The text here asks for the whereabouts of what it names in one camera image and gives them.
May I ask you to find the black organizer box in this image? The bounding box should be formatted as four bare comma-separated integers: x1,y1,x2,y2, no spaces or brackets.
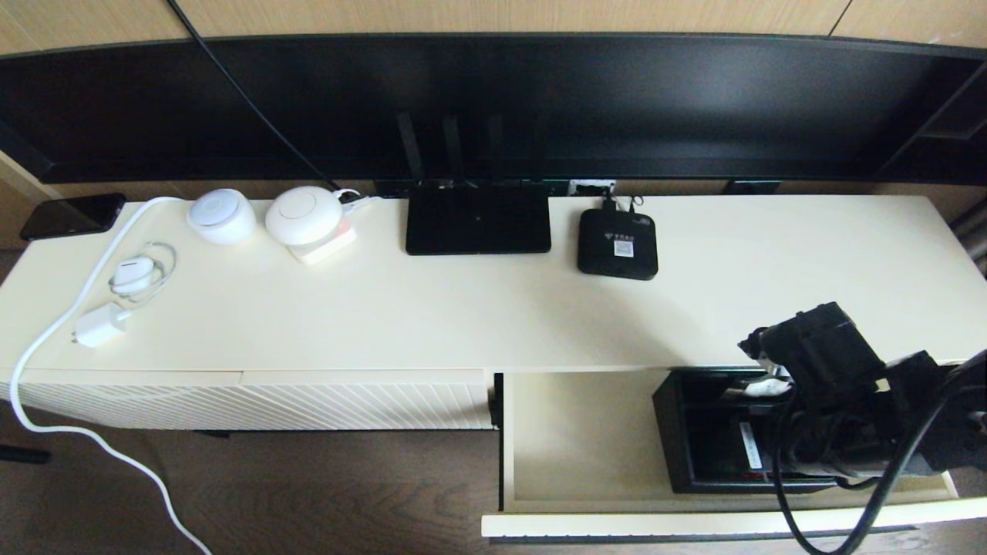
652,368,853,496

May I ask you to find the cream ribbed drawer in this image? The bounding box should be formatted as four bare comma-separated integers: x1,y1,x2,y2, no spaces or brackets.
482,368,987,540

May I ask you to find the white ribbed sideboard cabinet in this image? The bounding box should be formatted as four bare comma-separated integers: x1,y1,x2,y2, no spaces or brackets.
0,193,987,432

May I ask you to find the black set-top box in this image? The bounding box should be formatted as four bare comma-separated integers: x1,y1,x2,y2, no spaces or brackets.
577,208,660,281

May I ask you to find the grey pleated curtain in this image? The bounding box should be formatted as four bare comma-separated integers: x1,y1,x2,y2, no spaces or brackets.
947,197,987,278

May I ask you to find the black router with antennas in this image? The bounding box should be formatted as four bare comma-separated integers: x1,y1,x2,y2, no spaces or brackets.
396,112,553,256

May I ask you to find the large black flat television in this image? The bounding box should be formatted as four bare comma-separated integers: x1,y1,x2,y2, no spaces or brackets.
0,31,987,186

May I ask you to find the cream ribbed cabinet front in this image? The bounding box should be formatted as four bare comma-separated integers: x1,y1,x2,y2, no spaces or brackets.
0,368,246,429
241,367,494,429

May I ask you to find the pinkish white square base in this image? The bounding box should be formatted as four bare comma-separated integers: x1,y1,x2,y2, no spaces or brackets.
289,220,358,267

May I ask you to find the large white dome device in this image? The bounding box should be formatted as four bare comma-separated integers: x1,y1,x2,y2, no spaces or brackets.
264,185,344,247

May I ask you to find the small white round speaker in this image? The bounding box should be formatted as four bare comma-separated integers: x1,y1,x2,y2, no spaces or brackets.
186,187,258,245

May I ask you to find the white power adapter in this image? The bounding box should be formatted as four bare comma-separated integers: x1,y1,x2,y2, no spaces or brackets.
72,301,133,348

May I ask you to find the black smartphone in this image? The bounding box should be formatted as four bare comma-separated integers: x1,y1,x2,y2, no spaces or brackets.
19,191,126,240

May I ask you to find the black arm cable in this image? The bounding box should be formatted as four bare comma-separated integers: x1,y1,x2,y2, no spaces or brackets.
771,351,987,555

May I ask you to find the white oval charger with cord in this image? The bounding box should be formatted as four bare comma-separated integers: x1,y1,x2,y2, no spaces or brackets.
108,241,178,304

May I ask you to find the thin black hanging cable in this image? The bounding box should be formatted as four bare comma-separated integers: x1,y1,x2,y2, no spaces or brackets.
168,0,342,190

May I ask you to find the thick white power cable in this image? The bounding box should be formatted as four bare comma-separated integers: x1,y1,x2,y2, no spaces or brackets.
9,194,215,555

